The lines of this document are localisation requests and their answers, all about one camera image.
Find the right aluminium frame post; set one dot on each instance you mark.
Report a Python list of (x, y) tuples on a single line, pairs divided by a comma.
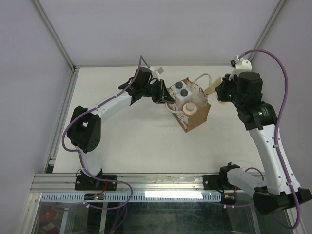
[(270, 23)]

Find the white slotted cable duct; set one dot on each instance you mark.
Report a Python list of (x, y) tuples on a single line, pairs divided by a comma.
[(148, 196)]

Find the aluminium front rail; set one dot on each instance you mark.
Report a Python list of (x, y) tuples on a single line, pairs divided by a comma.
[(140, 182)]

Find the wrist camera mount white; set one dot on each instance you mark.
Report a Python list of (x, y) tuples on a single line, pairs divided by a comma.
[(156, 72), (240, 65)]

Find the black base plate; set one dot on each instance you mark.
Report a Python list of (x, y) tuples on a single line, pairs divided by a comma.
[(85, 183), (214, 182)]

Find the small green-lit circuit board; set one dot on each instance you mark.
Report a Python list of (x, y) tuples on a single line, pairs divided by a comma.
[(93, 196)]

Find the black orange connector box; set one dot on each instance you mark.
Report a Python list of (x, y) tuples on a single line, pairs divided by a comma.
[(228, 199)]

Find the brown canvas bag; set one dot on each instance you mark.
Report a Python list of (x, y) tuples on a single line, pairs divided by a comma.
[(199, 98)]

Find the cream wide-cap bottle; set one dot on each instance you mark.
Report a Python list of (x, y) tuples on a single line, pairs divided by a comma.
[(189, 108)]

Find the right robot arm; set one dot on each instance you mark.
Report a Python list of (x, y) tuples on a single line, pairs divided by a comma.
[(281, 190)]

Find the aluminium frame post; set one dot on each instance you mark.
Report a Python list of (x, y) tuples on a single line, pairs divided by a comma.
[(52, 32), (270, 23)]

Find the left aluminium frame post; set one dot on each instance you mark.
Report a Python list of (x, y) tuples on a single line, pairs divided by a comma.
[(52, 32)]

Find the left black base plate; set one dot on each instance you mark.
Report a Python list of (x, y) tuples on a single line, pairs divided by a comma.
[(85, 183)]

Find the white bottle grey cap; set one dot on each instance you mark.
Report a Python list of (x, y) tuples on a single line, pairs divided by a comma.
[(183, 97), (180, 88)]

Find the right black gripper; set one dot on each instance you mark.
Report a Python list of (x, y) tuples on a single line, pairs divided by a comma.
[(221, 88)]

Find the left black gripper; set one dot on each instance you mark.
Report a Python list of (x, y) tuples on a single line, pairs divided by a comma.
[(164, 96)]

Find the white bottle grey cap front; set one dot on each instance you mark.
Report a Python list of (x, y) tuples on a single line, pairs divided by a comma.
[(183, 97)]

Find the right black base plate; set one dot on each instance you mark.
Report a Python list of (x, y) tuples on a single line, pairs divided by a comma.
[(214, 182)]

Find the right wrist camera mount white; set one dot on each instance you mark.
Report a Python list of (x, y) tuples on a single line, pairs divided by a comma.
[(240, 65)]

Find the white bottle grey cap rear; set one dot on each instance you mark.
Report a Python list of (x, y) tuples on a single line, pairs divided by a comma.
[(180, 88)]

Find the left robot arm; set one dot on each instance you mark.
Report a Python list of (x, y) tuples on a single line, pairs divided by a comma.
[(84, 129)]

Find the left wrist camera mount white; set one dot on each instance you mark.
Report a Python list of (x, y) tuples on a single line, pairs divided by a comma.
[(156, 72)]

